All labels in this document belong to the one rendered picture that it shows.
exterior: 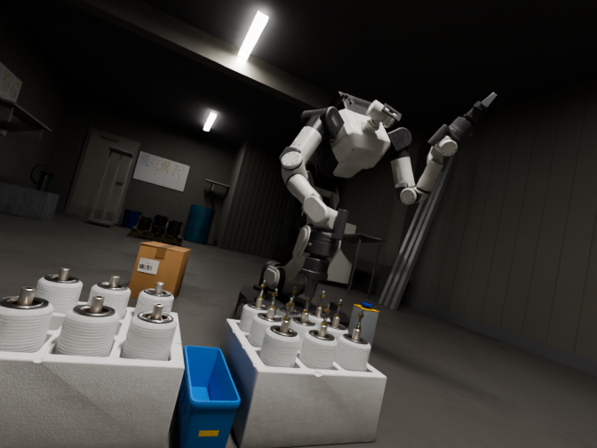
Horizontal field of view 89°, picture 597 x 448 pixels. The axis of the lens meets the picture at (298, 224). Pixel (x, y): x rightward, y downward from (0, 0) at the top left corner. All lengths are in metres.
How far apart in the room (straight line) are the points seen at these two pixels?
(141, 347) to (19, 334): 0.20
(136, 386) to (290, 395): 0.34
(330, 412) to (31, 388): 0.63
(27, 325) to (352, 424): 0.77
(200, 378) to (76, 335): 0.43
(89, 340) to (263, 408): 0.40
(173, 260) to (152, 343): 1.15
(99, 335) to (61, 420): 0.15
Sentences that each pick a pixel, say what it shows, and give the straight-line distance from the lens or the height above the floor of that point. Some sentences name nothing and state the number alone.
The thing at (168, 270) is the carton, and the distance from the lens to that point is 1.87.
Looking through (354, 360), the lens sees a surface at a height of 0.21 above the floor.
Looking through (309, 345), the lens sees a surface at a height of 0.23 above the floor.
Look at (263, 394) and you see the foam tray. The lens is 0.81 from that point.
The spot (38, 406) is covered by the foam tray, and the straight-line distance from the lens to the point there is 0.78.
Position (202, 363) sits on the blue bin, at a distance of 1.04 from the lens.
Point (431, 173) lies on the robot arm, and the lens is 1.50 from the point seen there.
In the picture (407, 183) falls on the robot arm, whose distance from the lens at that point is 1.53.
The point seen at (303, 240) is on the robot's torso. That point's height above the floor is 0.51.
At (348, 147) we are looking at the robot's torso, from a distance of 1.34.
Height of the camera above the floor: 0.48
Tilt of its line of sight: 4 degrees up
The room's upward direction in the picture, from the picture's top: 13 degrees clockwise
